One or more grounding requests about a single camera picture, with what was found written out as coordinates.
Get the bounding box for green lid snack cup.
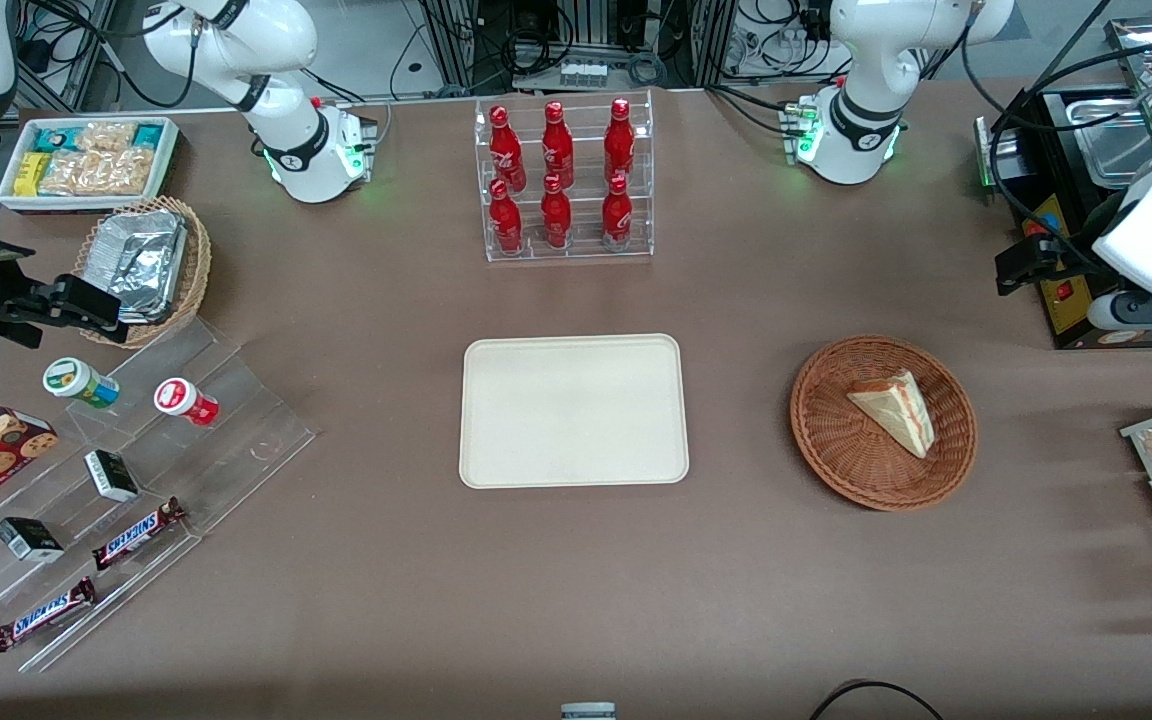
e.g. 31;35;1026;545
43;357;121;409

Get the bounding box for small clear cracker bag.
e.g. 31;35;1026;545
76;122;137;153

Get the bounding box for large clear cracker bag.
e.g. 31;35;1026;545
39;148;155;197

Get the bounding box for Snickers chocolate bar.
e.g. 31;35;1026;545
0;577;98;653
92;498;187;571

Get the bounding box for black food warmer appliance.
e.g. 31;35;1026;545
974;18;1152;351

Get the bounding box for red lid snack cup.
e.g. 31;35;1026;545
154;377;220;427

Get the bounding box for light oval wicker basket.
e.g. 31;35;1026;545
74;196;212;349

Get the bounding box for yellow snack packet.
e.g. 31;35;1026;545
14;152;52;197

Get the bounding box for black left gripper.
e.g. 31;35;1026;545
996;235;1117;299

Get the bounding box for clear acrylic stepped display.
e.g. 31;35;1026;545
0;318;319;673

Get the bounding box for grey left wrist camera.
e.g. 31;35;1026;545
1086;290;1152;333

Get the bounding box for clear acrylic bottle rack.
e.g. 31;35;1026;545
474;90;655;263

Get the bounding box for white rectangular snack bin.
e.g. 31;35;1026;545
0;116;181;213

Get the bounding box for triangular sandwich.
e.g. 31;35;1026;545
846;370;935;460

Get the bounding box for black floor cable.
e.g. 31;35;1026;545
809;680;945;720

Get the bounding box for red cola bottle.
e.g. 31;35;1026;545
489;178;524;253
602;172;634;247
540;174;573;249
604;97;636;183
489;105;527;193
541;100;575;188

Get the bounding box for cream plastic tray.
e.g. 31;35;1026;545
459;334;690;490

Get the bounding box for small black white box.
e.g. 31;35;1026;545
0;517;65;563
84;450;140;503

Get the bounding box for background equipment rack with cables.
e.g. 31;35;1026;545
416;0;837;96

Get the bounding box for brown round wicker basket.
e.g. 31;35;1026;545
789;335;979;513

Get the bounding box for stacked aluminium foil trays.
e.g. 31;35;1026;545
86;210;187;323

